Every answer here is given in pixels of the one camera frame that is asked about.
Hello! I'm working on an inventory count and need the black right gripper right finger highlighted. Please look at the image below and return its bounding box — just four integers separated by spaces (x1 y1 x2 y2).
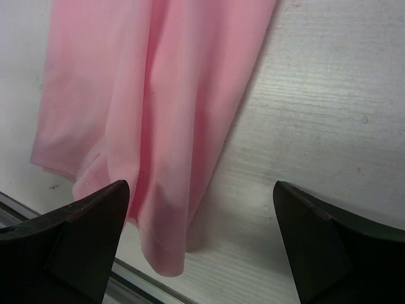
273 181 404 303

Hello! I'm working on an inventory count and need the pink t-shirt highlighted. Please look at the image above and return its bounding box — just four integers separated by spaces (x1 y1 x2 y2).
31 1 275 277

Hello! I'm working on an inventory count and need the aluminium rail frame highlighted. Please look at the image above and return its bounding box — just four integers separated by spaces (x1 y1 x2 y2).
1 189 189 303

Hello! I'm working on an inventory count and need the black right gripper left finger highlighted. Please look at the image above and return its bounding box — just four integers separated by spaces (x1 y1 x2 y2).
1 180 130 303

